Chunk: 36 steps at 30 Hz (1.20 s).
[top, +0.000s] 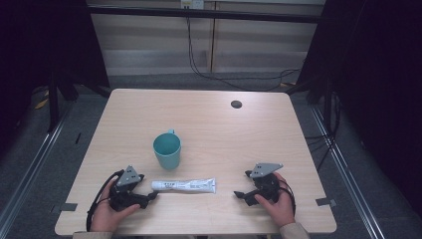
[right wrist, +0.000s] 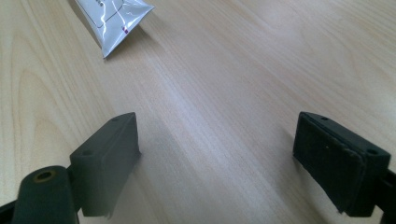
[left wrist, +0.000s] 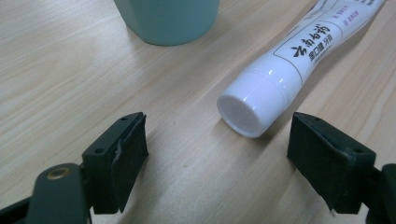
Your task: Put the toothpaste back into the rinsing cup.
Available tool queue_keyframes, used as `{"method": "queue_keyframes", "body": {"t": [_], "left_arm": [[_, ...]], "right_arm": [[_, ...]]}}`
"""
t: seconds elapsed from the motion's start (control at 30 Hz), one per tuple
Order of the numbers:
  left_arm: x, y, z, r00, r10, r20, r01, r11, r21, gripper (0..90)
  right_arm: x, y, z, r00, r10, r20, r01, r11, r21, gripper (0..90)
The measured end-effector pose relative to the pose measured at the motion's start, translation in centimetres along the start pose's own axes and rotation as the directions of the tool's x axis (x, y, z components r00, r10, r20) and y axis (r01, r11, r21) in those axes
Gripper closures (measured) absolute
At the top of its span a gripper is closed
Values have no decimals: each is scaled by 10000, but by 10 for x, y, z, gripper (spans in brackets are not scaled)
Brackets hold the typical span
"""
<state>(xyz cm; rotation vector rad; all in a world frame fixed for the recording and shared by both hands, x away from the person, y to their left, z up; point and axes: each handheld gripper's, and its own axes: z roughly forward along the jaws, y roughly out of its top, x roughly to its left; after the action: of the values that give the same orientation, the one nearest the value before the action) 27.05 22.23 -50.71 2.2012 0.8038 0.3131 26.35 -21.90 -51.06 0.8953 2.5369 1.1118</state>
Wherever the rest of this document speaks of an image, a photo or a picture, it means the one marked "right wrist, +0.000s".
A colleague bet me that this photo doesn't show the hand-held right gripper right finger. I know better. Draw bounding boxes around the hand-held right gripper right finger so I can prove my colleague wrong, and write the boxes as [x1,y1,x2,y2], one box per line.
[292,111,392,218]

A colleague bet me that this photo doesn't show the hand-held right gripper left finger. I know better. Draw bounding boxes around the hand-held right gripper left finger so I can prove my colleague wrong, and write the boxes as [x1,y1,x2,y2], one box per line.
[68,112,142,218]

